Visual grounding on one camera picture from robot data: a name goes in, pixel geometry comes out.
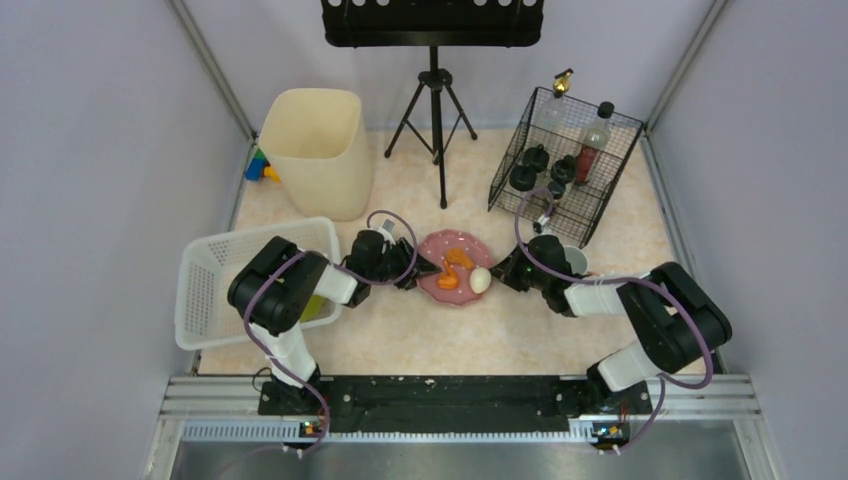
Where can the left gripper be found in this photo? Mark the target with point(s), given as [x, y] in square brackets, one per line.
[406, 264]

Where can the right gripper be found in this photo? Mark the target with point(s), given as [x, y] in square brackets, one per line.
[514, 271]

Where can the pink polka dot plate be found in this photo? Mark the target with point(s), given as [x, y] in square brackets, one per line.
[432, 248]

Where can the small pepper shaker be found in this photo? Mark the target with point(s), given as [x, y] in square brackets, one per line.
[557, 191]

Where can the black-lid jar white beads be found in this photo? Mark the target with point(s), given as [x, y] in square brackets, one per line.
[522, 178]

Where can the green polka dot plate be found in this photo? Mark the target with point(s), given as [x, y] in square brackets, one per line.
[313, 309]

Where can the shiny black-lid spice jar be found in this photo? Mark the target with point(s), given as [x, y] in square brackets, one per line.
[563, 171]

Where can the black-lid clear jar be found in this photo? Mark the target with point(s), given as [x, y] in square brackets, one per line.
[536, 158]

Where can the tall sauce bottle black cap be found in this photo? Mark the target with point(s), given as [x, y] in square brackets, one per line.
[594, 139]

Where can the glass bottle gold stopper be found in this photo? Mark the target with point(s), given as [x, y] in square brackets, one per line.
[553, 110]

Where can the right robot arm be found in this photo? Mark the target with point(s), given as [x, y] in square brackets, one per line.
[676, 323]

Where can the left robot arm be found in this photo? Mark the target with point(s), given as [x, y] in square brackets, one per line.
[271, 294]

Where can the toy white egg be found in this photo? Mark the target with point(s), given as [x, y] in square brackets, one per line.
[479, 280]

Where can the toy fried chicken piece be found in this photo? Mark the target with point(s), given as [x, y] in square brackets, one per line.
[458, 256]

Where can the pink ceramic mug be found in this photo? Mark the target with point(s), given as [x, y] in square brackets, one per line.
[577, 260]

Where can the cream plastic waste bin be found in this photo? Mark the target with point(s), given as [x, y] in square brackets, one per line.
[315, 140]

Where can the colourful toy blocks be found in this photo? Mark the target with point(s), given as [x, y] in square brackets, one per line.
[259, 168]

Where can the white plastic perforated basket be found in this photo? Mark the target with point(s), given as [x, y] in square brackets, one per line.
[203, 317]

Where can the black tripod music stand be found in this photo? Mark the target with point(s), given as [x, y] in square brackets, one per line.
[432, 24]

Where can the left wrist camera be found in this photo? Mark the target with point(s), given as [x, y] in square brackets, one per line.
[386, 228]

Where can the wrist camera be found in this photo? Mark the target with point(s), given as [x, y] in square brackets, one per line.
[386, 228]
[541, 226]

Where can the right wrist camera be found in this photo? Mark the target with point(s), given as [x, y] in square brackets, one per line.
[541, 226]

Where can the black wire basket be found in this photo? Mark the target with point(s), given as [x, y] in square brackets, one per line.
[576, 149]

